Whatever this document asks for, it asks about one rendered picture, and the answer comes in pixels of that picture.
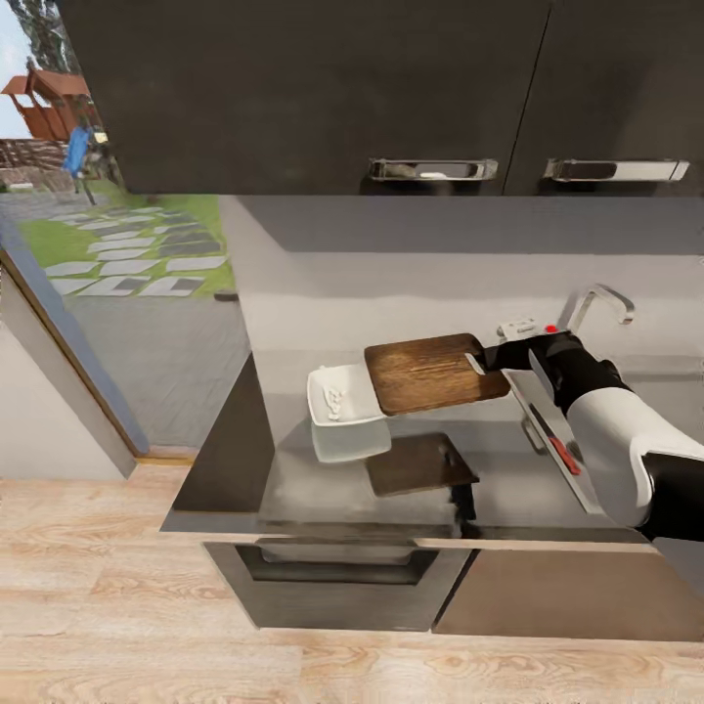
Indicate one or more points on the cutting board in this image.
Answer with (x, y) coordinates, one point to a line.
(427, 374)

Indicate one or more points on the dishwasher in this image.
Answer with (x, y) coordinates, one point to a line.
(330, 587)

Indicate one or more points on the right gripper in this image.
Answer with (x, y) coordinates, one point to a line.
(499, 356)

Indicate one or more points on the cabinet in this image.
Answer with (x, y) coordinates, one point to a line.
(493, 98)

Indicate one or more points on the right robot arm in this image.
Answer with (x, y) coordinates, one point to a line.
(647, 474)

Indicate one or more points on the bowl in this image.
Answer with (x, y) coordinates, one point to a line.
(356, 398)

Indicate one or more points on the parer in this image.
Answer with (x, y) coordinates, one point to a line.
(568, 461)

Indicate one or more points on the fixed window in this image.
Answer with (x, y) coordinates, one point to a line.
(137, 291)

